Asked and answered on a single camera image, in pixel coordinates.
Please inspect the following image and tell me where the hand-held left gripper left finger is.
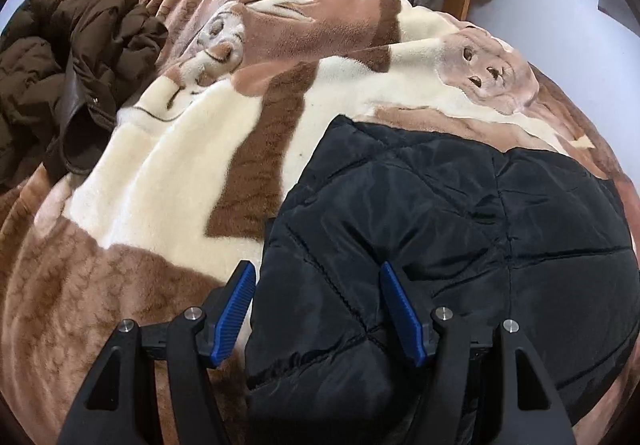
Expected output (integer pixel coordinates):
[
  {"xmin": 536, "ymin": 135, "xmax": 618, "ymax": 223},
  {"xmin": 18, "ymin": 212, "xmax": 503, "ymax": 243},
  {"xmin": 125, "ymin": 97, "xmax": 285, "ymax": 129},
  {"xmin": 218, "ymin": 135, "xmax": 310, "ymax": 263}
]
[{"xmin": 56, "ymin": 260, "xmax": 258, "ymax": 445}]

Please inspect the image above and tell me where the brown puffer jacket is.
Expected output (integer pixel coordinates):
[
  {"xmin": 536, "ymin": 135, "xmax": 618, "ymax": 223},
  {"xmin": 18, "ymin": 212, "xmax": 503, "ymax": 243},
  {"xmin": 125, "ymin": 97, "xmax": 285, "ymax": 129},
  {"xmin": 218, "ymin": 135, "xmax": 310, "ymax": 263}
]
[{"xmin": 0, "ymin": 0, "xmax": 170, "ymax": 193}]

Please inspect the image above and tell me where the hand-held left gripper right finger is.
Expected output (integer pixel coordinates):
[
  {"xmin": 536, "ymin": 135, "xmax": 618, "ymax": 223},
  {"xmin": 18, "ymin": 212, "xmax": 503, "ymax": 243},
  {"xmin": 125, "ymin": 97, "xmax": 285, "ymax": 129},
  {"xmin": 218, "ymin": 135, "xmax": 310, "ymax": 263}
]
[{"xmin": 379, "ymin": 261, "xmax": 578, "ymax": 445}]

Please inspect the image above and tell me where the black puffer jacket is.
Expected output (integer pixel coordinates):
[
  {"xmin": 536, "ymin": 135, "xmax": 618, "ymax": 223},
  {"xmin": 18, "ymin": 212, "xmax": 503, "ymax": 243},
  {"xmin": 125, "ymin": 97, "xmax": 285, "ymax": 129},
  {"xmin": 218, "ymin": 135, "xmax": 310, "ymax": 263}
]
[{"xmin": 244, "ymin": 115, "xmax": 640, "ymax": 445}]

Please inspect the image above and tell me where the brown and cream printed blanket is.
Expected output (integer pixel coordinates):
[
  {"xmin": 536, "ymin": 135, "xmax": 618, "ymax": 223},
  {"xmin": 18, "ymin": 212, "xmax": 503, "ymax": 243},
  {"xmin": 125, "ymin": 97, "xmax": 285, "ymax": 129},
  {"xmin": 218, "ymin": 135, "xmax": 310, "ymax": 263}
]
[{"xmin": 0, "ymin": 0, "xmax": 636, "ymax": 445}]

